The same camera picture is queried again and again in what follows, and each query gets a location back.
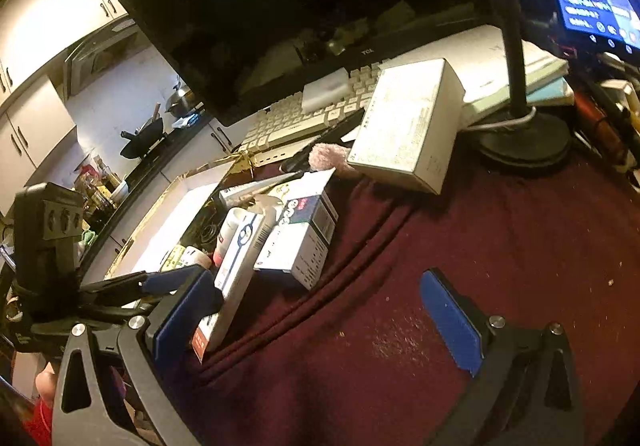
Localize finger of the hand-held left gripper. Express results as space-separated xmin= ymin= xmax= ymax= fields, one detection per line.
xmin=75 ymin=296 xmax=158 ymax=324
xmin=79 ymin=264 xmax=210 ymax=299

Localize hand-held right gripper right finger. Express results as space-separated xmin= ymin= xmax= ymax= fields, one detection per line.
xmin=419 ymin=268 xmax=587 ymax=446

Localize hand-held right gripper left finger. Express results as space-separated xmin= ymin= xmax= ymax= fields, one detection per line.
xmin=50 ymin=268 xmax=224 ymax=446

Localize green label white bottle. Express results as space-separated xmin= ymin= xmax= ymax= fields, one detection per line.
xmin=161 ymin=246 xmax=213 ymax=273

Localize cardboard tray box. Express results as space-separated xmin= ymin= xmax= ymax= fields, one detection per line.
xmin=102 ymin=157 xmax=257 ymax=283

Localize orange white toothpaste box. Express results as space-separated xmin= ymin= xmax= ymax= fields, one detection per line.
xmin=191 ymin=212 xmax=277 ymax=363

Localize grey cream tube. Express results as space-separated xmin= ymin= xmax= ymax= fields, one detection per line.
xmin=218 ymin=176 xmax=288 ymax=207

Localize blue and white medicine box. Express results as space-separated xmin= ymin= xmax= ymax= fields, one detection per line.
xmin=253 ymin=170 xmax=340 ymax=291

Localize pink fuzzy pouch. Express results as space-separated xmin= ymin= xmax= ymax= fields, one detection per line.
xmin=308 ymin=143 xmax=362 ymax=180

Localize large white cardboard box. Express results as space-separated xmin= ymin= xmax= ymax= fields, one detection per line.
xmin=346 ymin=58 xmax=467 ymax=195

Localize long black pen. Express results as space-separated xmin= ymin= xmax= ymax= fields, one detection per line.
xmin=279 ymin=108 xmax=367 ymax=175

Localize person's left forearm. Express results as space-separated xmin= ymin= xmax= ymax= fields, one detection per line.
xmin=20 ymin=398 xmax=55 ymax=446

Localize person's left hand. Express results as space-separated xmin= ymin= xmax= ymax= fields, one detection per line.
xmin=35 ymin=360 xmax=65 ymax=404

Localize maroon cloth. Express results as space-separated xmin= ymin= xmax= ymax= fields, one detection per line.
xmin=160 ymin=146 xmax=640 ymax=446

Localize group of condiment bottles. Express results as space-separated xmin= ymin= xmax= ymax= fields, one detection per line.
xmin=74 ymin=158 xmax=123 ymax=221

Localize black kitchen countertop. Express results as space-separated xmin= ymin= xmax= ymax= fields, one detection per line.
xmin=82 ymin=103 xmax=211 ymax=247

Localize black wok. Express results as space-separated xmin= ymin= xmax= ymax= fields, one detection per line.
xmin=120 ymin=117 xmax=167 ymax=160

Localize lower kitchen cabinets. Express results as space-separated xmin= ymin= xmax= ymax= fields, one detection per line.
xmin=75 ymin=113 xmax=261 ymax=277

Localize kitchen cabinets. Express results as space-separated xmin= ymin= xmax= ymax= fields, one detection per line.
xmin=75 ymin=113 xmax=261 ymax=277
xmin=0 ymin=0 xmax=156 ymax=187

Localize steel pot with lid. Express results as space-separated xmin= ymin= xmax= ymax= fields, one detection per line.
xmin=164 ymin=82 xmax=200 ymax=121

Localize range hood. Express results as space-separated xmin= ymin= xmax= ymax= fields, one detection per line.
xmin=61 ymin=17 xmax=153 ymax=100

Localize white keyboard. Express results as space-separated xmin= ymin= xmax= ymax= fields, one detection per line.
xmin=235 ymin=66 xmax=388 ymax=164

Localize upper kitchen cabinets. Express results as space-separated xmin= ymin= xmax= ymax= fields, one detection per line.
xmin=0 ymin=0 xmax=156 ymax=187

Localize red cylindrical pen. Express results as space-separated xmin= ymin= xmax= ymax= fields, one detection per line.
xmin=574 ymin=92 xmax=628 ymax=167

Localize white foam block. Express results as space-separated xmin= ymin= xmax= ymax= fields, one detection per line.
xmin=302 ymin=67 xmax=350 ymax=110

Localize teal notebook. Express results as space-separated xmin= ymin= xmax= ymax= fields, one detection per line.
xmin=462 ymin=76 xmax=576 ymax=127

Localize stack of papers and books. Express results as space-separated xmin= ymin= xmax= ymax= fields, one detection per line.
xmin=460 ymin=24 xmax=571 ymax=119

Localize black computer monitor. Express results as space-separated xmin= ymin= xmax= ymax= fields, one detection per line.
xmin=118 ymin=0 xmax=533 ymax=127

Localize white cable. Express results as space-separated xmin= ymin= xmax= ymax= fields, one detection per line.
xmin=467 ymin=106 xmax=538 ymax=133

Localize ring light with black stand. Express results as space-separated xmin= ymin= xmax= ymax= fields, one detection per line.
xmin=475 ymin=0 xmax=572 ymax=177

